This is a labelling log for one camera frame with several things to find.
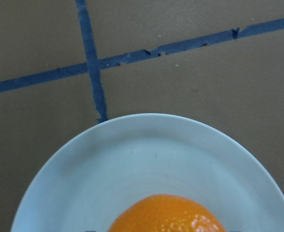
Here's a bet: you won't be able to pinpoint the orange mandarin fruit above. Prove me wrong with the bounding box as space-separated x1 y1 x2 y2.
108 194 226 232

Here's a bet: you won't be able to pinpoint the light blue plate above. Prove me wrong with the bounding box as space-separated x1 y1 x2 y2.
12 114 284 232

